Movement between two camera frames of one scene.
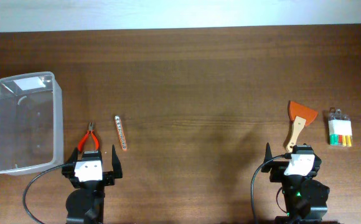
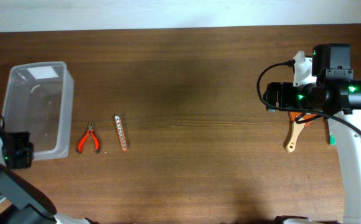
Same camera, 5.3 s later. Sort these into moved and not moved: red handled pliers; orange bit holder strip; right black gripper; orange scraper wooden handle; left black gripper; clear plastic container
Moved: right black gripper; left black gripper; clear plastic container
Not moved: red handled pliers; orange bit holder strip; orange scraper wooden handle
